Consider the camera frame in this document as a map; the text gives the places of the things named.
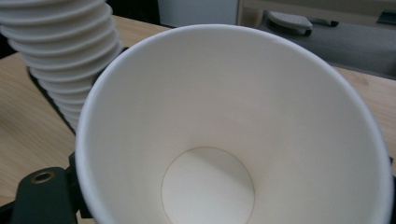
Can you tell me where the white paper drinking cup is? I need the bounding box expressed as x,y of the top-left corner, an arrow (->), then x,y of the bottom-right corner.
74,23 -> 395,224

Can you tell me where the white cabinet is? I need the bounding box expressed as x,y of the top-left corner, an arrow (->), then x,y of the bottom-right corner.
157,0 -> 240,29

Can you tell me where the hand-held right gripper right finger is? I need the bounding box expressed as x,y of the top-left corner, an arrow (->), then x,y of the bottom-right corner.
389,156 -> 396,224

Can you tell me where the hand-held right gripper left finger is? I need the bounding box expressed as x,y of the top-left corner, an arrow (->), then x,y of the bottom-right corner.
8,151 -> 95,224

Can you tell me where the stack of white cups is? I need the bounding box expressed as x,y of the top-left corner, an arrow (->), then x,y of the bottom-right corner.
0,0 -> 123,132

